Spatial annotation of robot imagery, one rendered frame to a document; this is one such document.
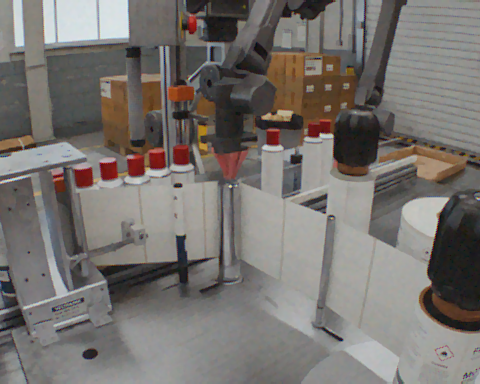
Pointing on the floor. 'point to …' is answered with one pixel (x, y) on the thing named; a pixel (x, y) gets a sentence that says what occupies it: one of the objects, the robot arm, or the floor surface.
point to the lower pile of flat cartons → (10, 146)
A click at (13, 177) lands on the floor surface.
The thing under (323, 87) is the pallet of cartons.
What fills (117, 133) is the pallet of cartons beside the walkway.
